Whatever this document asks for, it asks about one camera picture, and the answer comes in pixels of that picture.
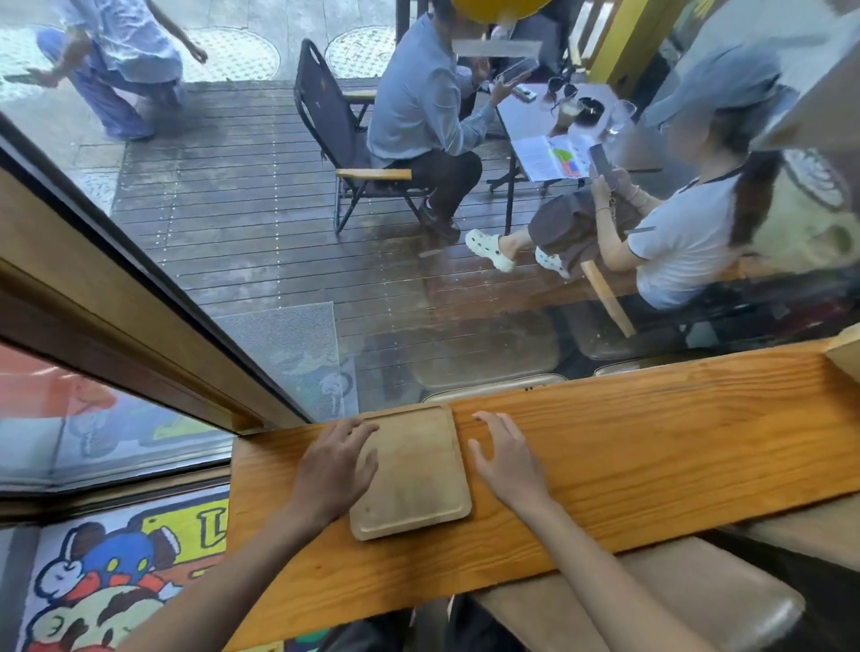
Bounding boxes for person's left hand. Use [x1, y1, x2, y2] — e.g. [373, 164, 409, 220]
[289, 419, 381, 533]

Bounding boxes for wooden window frame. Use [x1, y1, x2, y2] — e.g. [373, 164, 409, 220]
[0, 114, 311, 434]

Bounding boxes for square wooden tray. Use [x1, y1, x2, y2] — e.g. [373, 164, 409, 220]
[348, 404, 473, 542]

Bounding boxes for person's right hand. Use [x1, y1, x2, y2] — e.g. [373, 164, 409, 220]
[467, 411, 554, 515]

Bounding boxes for grey door mat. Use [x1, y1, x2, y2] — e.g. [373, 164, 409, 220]
[214, 301, 360, 424]

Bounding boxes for dark outdoor folding table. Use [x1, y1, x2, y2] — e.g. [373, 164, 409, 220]
[487, 81, 666, 236]

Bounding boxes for round manhole cover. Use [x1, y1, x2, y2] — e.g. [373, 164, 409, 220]
[324, 26, 398, 80]
[180, 27, 282, 83]

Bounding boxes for yellow post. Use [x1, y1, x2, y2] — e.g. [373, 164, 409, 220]
[590, 0, 681, 88]

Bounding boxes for beige cushioned stool seat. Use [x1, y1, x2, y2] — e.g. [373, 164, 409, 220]
[739, 493, 860, 572]
[470, 536, 807, 652]

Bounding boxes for white clog shoe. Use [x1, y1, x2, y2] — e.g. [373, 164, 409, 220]
[465, 228, 517, 275]
[534, 246, 572, 280]

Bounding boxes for person's right forearm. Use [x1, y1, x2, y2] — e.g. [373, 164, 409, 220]
[511, 497, 716, 652]

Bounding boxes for clear drinking glass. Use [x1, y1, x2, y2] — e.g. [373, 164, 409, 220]
[606, 99, 637, 137]

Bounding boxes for open colourful booklet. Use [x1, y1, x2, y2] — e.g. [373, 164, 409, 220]
[512, 133, 598, 184]

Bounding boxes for grey cap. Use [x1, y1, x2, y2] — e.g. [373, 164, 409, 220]
[640, 43, 786, 130]

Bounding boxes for yellow round lamp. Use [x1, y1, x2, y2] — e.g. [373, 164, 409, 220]
[449, 0, 553, 25]

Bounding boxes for person's black trousers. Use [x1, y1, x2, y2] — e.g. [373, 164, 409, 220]
[316, 594, 528, 652]

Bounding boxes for green cartoon window sticker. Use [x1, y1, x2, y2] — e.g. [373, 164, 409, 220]
[751, 148, 860, 273]

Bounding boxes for wooden outdoor chair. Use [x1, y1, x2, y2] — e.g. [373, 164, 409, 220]
[580, 257, 774, 340]

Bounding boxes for person's left forearm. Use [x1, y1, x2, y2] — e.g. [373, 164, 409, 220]
[117, 504, 337, 652]

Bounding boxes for light wooden block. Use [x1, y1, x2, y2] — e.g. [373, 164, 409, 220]
[825, 322, 860, 385]

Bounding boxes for black folding chair wooden armrests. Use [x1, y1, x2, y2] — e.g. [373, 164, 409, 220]
[293, 38, 434, 236]

